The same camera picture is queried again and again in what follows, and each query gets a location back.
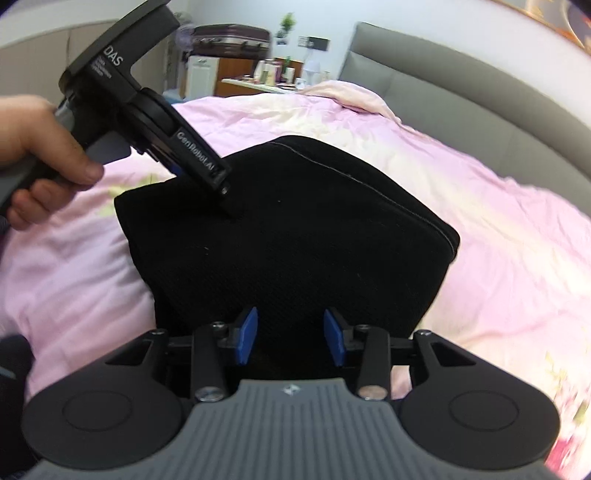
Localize green potted plant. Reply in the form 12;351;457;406
276;13;297;45

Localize black pants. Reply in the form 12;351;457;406
113;135;461;400

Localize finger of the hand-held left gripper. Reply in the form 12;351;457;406
159;154;238;220

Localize framed wall picture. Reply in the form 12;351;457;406
489;0;591;52

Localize pink bed blanket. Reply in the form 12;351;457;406
0;80;591;480

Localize dark purple suitcase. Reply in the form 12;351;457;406
190;24;272;58

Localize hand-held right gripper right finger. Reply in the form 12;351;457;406
323;308;476;401

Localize pink pillow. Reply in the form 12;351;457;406
295;80;403;124

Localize standing fan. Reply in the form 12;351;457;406
173;23;195;89

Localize beige cabinet doors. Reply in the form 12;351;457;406
0;18;172;100

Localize brown wooden cabinet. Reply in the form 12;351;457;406
217;46;274;97

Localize cluttered desk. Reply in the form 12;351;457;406
221;76;306;96

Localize grey padded headboard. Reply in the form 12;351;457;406
339;21;591;191

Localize white cabinet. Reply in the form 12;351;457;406
185;55;221;99

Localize person's left hand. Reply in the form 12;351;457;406
0;95;105;232

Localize dark cloth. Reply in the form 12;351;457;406
0;335;37;478

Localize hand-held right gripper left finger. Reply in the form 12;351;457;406
105;306;259;403

